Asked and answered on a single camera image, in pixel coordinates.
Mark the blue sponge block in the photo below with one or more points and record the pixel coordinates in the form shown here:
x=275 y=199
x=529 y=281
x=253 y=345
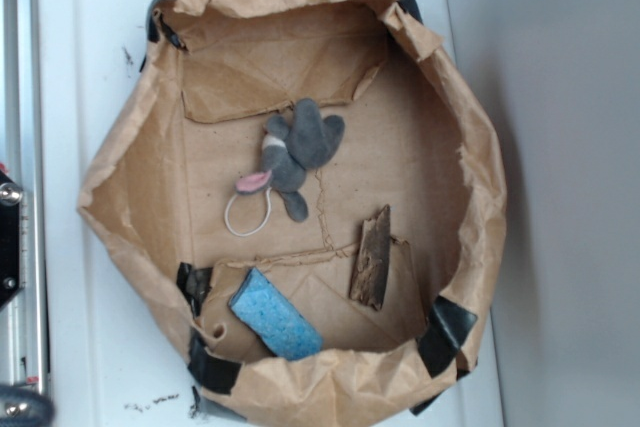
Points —
x=274 y=319

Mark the brown paper bag bin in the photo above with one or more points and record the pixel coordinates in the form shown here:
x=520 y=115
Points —
x=416 y=139

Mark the gray plush animal toy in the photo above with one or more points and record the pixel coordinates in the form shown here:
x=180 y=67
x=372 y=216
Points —
x=288 y=151

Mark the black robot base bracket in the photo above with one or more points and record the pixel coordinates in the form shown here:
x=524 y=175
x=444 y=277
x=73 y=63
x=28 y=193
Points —
x=10 y=254

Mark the brown wood bark piece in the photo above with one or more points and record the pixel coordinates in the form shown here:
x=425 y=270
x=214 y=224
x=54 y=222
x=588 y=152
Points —
x=370 y=271

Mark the white plastic tray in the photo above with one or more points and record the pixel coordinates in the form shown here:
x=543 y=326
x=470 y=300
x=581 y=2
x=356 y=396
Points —
x=110 y=365

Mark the metal rail frame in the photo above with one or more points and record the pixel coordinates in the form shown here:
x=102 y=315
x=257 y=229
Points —
x=25 y=366

